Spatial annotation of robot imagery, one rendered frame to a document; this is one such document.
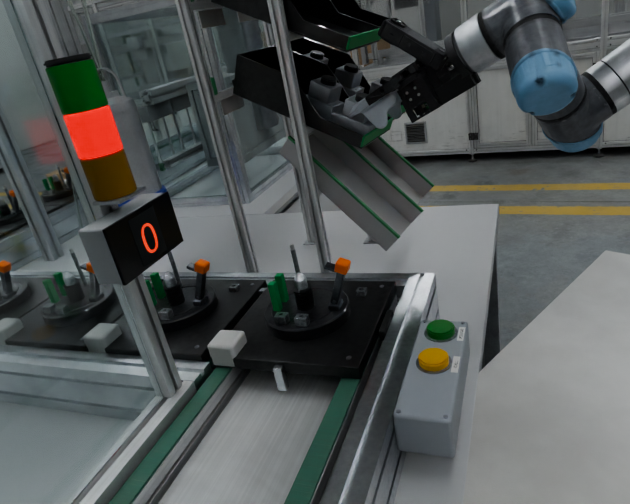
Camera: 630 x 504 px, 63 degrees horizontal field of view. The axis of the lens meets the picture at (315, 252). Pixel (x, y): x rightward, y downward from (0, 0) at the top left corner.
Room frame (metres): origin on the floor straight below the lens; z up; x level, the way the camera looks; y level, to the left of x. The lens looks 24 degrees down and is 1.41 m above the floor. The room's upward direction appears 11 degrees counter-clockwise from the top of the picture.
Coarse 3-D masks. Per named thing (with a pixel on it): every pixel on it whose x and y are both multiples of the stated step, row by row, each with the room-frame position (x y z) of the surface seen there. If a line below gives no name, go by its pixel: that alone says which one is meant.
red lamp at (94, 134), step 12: (108, 108) 0.60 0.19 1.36; (72, 120) 0.58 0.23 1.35; (84, 120) 0.58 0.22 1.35; (96, 120) 0.59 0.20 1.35; (108, 120) 0.60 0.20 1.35; (72, 132) 0.59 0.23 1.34; (84, 132) 0.58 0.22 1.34; (96, 132) 0.58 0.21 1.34; (108, 132) 0.59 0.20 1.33; (84, 144) 0.58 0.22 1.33; (96, 144) 0.58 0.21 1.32; (108, 144) 0.59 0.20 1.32; (120, 144) 0.60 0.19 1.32; (84, 156) 0.58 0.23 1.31; (96, 156) 0.58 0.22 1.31
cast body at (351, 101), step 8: (352, 96) 0.94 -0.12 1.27; (360, 96) 0.91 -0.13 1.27; (344, 104) 0.92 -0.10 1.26; (352, 104) 0.91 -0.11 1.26; (344, 112) 0.92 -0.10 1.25; (360, 112) 0.90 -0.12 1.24; (336, 120) 0.95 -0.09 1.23; (344, 120) 0.92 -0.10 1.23; (352, 120) 0.91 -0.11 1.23; (360, 120) 0.90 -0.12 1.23; (368, 120) 0.92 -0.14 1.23; (352, 128) 0.92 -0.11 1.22; (360, 128) 0.91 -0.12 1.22; (368, 128) 0.90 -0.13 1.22
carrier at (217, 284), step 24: (168, 288) 0.82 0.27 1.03; (192, 288) 0.88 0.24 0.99; (216, 288) 0.90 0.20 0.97; (240, 288) 0.88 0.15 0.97; (168, 312) 0.77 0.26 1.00; (192, 312) 0.78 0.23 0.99; (216, 312) 0.80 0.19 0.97; (240, 312) 0.79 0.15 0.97; (168, 336) 0.75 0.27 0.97; (192, 336) 0.74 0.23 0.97; (192, 360) 0.68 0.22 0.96
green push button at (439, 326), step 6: (432, 324) 0.63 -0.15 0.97; (438, 324) 0.63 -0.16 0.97; (444, 324) 0.63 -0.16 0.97; (450, 324) 0.62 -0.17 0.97; (432, 330) 0.62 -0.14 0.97; (438, 330) 0.62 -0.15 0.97; (444, 330) 0.61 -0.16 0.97; (450, 330) 0.61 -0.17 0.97; (432, 336) 0.61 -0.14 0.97; (438, 336) 0.61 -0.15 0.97; (444, 336) 0.60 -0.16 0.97; (450, 336) 0.61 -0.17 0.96
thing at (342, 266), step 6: (342, 258) 0.70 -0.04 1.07; (330, 264) 0.71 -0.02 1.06; (336, 264) 0.69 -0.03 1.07; (342, 264) 0.69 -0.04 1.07; (348, 264) 0.69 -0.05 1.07; (330, 270) 0.70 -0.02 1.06; (336, 270) 0.69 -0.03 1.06; (342, 270) 0.69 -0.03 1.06; (348, 270) 0.70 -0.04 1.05; (336, 276) 0.69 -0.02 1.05; (342, 276) 0.69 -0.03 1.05; (336, 282) 0.70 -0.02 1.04; (342, 282) 0.69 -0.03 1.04; (336, 288) 0.70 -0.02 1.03; (336, 294) 0.70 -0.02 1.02; (336, 300) 0.70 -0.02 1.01
